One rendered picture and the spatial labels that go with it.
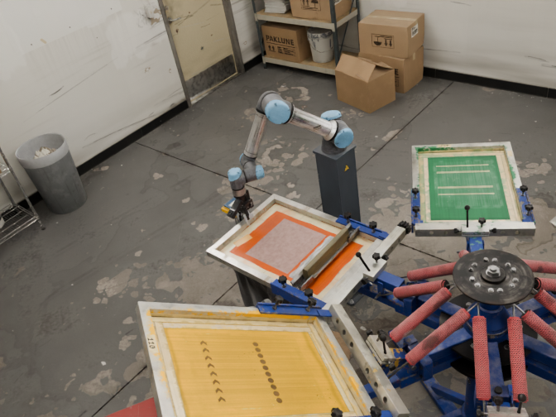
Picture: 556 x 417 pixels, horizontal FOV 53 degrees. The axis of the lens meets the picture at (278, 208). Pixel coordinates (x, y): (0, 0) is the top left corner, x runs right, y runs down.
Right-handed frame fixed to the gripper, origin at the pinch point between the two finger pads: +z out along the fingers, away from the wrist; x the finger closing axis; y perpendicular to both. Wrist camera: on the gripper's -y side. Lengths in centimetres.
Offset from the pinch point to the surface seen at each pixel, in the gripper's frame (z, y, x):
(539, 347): -4, -1, -165
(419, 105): 98, 316, 62
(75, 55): -15, 93, 309
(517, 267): -33, 9, -149
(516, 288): -33, -2, -153
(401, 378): 5, -37, -124
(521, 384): -16, -29, -167
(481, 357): -21, -29, -152
